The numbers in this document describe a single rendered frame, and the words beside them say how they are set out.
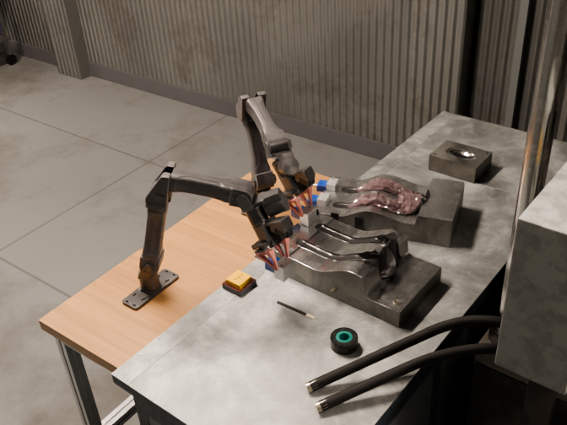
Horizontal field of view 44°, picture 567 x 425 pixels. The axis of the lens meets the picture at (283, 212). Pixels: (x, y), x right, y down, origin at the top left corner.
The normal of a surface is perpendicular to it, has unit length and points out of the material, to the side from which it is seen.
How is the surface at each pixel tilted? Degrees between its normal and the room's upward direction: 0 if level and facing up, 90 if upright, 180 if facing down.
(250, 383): 0
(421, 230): 90
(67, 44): 90
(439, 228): 90
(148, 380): 0
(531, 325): 90
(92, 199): 0
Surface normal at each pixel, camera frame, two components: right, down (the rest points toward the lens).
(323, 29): -0.59, 0.48
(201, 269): -0.06, -0.83
